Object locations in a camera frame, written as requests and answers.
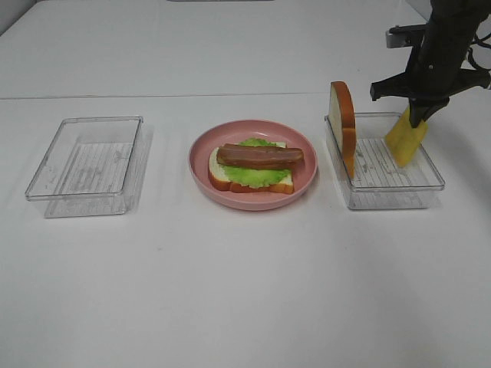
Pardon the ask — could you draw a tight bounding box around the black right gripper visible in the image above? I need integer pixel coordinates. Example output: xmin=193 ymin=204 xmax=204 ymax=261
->
xmin=370 ymin=1 xmax=490 ymax=128

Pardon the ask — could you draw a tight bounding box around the yellow cheese slice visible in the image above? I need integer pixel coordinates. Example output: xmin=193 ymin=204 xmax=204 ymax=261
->
xmin=384 ymin=107 xmax=428 ymax=167

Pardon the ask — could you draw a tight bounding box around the bread slice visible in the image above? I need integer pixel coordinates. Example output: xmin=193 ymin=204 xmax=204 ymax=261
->
xmin=328 ymin=81 xmax=357 ymax=179
xmin=208 ymin=141 xmax=296 ymax=195

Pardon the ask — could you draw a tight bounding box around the green lettuce leaf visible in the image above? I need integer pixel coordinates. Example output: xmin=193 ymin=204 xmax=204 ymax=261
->
xmin=218 ymin=137 xmax=293 ymax=189

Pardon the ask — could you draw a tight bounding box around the bacon strip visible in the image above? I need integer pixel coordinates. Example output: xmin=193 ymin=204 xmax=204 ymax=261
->
xmin=216 ymin=143 xmax=304 ymax=169

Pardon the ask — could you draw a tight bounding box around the right clear plastic tray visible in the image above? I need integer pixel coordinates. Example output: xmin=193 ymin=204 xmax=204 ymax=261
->
xmin=325 ymin=112 xmax=445 ymax=210

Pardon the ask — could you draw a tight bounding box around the clear plastic tray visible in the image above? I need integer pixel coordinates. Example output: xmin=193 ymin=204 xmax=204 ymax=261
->
xmin=25 ymin=116 xmax=148 ymax=219
xmin=325 ymin=112 xmax=445 ymax=210

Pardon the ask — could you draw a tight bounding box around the pink round plate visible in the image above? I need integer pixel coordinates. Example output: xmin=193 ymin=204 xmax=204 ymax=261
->
xmin=189 ymin=120 xmax=318 ymax=211

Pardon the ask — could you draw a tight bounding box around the left clear plastic tray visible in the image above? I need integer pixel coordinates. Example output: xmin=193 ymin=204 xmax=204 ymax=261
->
xmin=25 ymin=116 xmax=148 ymax=219

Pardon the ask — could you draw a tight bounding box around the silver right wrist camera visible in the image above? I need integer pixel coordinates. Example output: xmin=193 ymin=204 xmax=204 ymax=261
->
xmin=385 ymin=25 xmax=426 ymax=48

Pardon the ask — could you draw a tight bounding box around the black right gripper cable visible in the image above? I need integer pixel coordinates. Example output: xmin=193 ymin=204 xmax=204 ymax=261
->
xmin=462 ymin=30 xmax=491 ymax=74

